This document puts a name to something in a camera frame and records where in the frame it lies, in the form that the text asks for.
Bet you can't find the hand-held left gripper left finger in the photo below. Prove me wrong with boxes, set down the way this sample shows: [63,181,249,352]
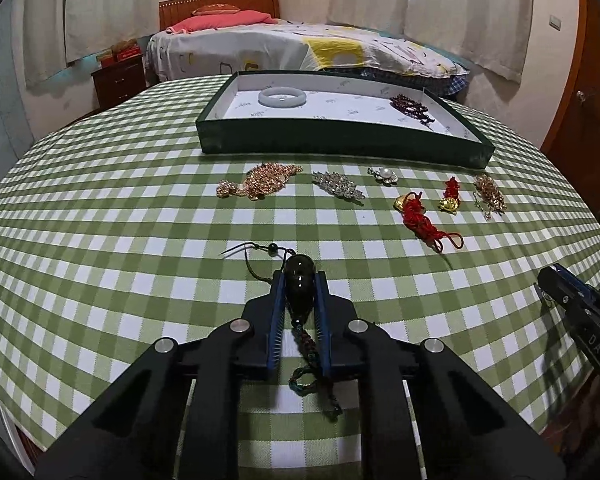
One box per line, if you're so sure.
[34,270,287,480]

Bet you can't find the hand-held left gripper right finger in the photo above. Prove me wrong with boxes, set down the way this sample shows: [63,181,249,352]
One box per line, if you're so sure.
[314,270,566,480]

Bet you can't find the dark bead pendant with cord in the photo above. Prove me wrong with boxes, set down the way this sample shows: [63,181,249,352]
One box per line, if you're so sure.
[220,241,343,416]

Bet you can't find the silver crystal brooch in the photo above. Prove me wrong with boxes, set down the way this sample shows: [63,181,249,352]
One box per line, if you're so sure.
[311,170,366,206]

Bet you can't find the gold chain necklace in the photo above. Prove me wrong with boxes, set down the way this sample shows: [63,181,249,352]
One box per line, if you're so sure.
[216,161,304,202]

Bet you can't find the large red knot gold charm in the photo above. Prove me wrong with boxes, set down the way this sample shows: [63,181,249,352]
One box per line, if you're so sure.
[393,190,465,253]

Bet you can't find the pearl flower brooch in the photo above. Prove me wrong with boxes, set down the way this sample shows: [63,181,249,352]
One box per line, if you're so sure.
[368,166,400,187]

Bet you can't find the gold bead cluster ornament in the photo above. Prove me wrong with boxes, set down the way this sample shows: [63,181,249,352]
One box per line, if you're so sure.
[472,173,508,221]

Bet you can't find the green jewelry tray box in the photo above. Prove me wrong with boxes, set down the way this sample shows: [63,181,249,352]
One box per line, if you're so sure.
[195,71,496,170]

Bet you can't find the small red knot gold charm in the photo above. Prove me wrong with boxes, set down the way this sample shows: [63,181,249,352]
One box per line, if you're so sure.
[439,176,463,214]

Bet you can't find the green checked tablecloth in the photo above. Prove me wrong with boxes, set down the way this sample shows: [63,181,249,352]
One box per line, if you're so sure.
[0,74,600,480]

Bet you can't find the white jade bangle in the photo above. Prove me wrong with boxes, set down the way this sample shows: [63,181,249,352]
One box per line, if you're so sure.
[258,87,308,109]

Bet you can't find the brown wooden door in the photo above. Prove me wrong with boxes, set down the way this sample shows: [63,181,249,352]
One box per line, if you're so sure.
[540,0,600,181]

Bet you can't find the blue plaid bed sheet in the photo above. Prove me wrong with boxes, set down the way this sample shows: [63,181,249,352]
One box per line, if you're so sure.
[430,72,468,98]

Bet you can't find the bed with patterned blanket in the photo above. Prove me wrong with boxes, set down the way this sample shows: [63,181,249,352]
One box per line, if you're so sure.
[145,22,473,91]

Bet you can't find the dark wooden nightstand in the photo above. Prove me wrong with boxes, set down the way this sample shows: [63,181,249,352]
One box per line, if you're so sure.
[91,54,147,110]

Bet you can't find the pink pillow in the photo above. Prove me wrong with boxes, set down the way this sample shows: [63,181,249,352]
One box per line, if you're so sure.
[166,12,280,36]

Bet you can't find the red boxes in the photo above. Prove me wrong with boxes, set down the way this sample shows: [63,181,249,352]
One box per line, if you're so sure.
[97,40,142,66]

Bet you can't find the red orange cushion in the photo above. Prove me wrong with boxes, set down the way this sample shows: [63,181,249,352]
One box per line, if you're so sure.
[191,4,242,16]

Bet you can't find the long white curtain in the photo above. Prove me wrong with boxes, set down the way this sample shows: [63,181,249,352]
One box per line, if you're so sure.
[405,0,538,83]

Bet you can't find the wooden bed headboard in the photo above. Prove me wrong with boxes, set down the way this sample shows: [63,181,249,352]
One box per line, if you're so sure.
[158,0,282,31]

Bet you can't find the wide white curtain panel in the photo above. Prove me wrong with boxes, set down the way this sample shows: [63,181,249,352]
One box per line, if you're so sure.
[65,0,161,63]

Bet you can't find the narrow white curtain panel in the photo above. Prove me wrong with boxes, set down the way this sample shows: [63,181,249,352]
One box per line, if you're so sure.
[22,0,68,86]

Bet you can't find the dark red bead bracelet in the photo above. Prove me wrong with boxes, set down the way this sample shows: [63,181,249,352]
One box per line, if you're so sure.
[389,92,437,132]

